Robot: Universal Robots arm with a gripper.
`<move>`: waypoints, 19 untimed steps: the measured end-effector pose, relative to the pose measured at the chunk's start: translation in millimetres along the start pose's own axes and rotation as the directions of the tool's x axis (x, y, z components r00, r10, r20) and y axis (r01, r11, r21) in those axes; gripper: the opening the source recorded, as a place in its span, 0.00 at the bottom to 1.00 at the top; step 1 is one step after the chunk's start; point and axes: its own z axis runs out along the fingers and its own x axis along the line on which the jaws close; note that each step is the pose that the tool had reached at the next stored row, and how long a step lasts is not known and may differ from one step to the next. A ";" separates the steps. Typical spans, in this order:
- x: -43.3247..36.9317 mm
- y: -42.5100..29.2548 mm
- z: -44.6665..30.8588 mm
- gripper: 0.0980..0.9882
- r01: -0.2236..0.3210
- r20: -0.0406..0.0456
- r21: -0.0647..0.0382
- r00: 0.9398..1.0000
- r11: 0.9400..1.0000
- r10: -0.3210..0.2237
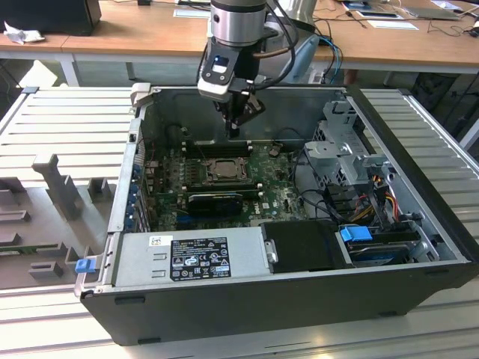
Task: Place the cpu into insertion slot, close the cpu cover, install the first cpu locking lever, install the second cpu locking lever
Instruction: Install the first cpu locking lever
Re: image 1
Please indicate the CPU socket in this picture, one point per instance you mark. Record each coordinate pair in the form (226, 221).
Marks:
(204, 179)

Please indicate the blue plastic latch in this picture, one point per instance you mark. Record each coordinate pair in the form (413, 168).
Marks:
(84, 266)

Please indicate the white paper sheet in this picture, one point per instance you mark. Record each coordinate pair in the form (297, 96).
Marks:
(393, 24)

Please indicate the installed RAM stick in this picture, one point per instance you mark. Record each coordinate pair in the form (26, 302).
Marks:
(224, 184)

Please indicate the pale blue teach pendant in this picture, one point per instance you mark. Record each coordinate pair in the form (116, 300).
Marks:
(305, 60)

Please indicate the blue booklet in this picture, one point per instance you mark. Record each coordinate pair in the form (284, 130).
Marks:
(359, 5)

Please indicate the black and white camera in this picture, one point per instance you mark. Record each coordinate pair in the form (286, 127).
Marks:
(219, 80)

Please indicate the green motherboard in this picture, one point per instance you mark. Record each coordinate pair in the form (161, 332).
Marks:
(277, 202)

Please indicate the grey case latch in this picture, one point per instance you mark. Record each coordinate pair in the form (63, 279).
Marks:
(141, 93)

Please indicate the black plastic shroud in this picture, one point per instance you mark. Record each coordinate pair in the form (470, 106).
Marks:
(299, 247)

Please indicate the green circuit board strip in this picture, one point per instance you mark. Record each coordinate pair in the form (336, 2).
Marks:
(22, 250)

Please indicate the grey flat tablet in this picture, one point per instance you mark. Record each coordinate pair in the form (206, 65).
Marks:
(187, 12)

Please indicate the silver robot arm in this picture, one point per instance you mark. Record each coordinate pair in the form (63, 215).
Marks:
(235, 22)

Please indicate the round coin battery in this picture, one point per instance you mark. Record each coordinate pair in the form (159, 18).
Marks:
(274, 150)

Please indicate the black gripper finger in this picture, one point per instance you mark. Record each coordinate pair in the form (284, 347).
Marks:
(232, 116)
(249, 108)

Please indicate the grey flat laptop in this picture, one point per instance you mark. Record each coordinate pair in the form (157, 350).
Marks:
(430, 13)

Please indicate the blue disk carrier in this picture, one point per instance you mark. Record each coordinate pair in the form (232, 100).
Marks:
(355, 233)

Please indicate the black PC case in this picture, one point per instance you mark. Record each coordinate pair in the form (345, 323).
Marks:
(262, 310)

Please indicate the silver metal drive cage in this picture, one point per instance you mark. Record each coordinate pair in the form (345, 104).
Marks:
(325, 149)

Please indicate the grey parts rack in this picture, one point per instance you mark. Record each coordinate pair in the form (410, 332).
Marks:
(56, 224)

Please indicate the wooden desk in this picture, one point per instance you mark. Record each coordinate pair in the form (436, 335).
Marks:
(149, 33)
(22, 47)

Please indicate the black graphics card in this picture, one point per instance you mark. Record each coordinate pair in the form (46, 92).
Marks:
(213, 205)

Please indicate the black-clip RAM slot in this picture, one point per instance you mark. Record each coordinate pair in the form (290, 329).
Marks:
(224, 153)
(224, 147)

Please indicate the silver power supply unit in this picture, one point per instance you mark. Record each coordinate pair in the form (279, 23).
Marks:
(134, 261)

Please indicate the black box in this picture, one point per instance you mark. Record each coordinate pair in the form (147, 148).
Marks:
(48, 16)

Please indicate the dark flat phone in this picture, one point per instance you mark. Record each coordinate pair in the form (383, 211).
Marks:
(376, 14)

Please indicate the white-clip RAM slot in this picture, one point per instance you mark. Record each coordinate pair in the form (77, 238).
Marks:
(224, 150)
(224, 144)

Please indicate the crumpled white paper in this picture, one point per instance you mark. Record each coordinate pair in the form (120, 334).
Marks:
(22, 35)

